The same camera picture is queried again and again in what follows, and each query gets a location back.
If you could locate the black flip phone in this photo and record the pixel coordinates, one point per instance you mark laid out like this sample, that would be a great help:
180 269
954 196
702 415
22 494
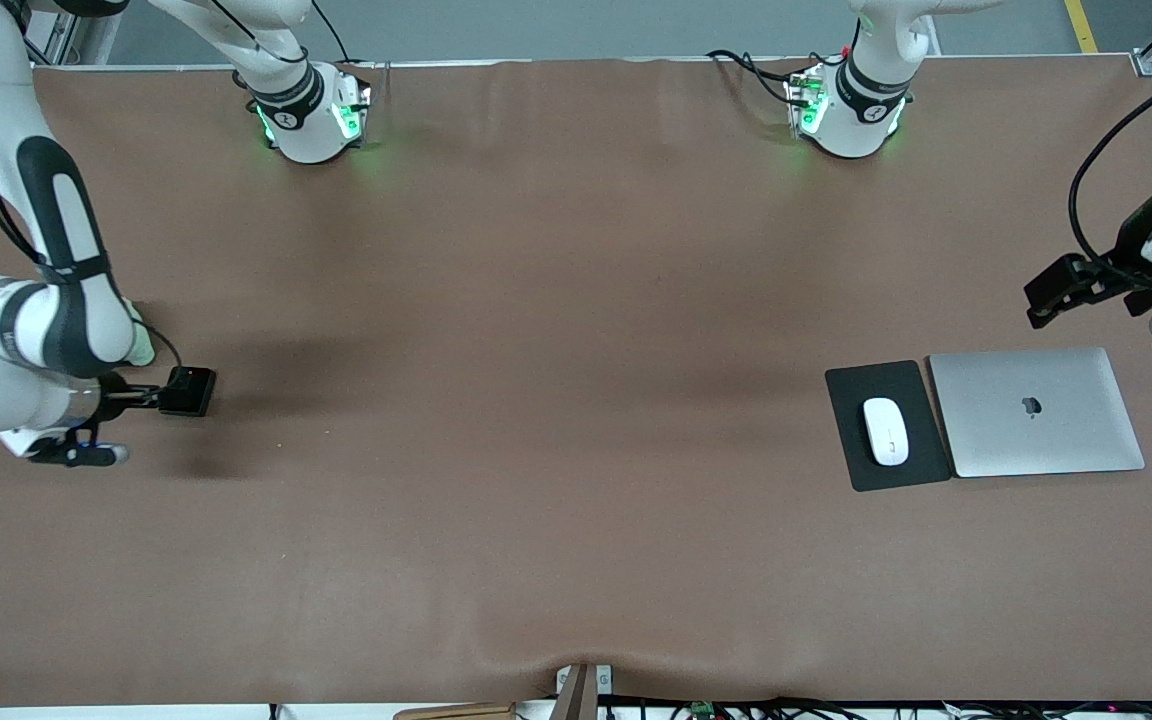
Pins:
191 392

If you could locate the black mouse pad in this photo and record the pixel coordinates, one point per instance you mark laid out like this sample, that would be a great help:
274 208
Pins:
841 440

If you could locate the brown wooden board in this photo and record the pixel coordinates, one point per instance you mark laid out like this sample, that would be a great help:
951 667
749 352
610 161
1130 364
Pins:
456 713

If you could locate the silver closed laptop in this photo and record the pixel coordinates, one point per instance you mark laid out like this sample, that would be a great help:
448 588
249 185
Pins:
1036 415

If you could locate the green plush dinosaur toy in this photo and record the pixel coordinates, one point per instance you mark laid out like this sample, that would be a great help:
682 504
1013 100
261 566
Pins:
143 348

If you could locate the grey metal bracket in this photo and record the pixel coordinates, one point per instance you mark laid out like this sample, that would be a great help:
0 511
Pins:
604 680

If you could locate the white computer mouse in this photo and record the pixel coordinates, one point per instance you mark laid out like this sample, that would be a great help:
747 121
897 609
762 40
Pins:
886 432

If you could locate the brown table cover mat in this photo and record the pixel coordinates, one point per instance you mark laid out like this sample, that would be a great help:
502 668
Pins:
486 550

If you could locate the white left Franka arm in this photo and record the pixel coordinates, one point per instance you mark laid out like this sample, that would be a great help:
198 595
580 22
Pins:
851 125

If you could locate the brown camera mount post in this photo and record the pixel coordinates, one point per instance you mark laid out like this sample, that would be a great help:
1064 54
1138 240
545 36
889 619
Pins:
576 700

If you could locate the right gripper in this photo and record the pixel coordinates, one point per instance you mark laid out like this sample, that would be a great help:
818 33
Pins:
117 386

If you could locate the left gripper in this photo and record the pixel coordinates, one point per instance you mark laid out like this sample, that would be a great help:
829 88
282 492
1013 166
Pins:
1132 240

